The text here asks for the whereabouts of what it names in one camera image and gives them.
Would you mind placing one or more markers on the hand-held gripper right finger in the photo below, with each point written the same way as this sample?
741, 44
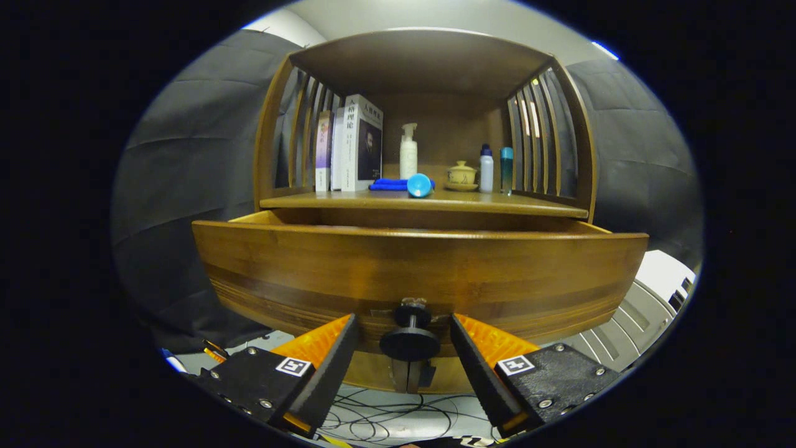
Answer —
482, 373

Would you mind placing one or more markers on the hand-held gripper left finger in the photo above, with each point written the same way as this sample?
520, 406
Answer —
323, 373

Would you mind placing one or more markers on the wooden drawer with black knob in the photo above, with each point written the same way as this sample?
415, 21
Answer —
435, 267

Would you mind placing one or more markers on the blue white cosmetic tube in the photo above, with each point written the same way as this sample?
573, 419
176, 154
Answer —
420, 185

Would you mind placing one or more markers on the wooden cabinet door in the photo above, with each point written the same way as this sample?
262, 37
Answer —
373, 378
448, 375

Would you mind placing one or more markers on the white grey office cabinet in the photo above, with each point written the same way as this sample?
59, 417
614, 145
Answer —
622, 330

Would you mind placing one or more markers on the wooden countertop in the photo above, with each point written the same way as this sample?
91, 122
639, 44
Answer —
485, 202

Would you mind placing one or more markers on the wooden cabinet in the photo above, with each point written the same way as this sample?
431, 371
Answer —
423, 62

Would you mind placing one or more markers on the black orange device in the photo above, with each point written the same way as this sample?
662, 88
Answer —
216, 352

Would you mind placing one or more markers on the yellow saucer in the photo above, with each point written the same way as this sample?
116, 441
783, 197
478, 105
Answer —
461, 186

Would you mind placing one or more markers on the blue folded cloth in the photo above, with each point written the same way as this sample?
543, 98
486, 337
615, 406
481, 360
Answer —
385, 185

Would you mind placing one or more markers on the white bottle with blue cap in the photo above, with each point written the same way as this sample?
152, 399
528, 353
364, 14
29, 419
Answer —
486, 174

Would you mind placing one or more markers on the yellow lidded teacup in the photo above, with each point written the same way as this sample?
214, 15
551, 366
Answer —
462, 174

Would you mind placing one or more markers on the teal blue bottle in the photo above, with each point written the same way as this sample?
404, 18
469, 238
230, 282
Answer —
507, 174

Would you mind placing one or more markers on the thin white book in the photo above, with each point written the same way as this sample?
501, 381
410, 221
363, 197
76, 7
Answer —
337, 155

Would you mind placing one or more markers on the purple white book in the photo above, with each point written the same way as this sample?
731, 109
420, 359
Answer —
323, 152

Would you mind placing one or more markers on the thick white portrait book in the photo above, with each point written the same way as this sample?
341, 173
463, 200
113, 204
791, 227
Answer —
351, 149

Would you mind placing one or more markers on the white pump bottle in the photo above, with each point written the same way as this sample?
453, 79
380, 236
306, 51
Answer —
408, 158

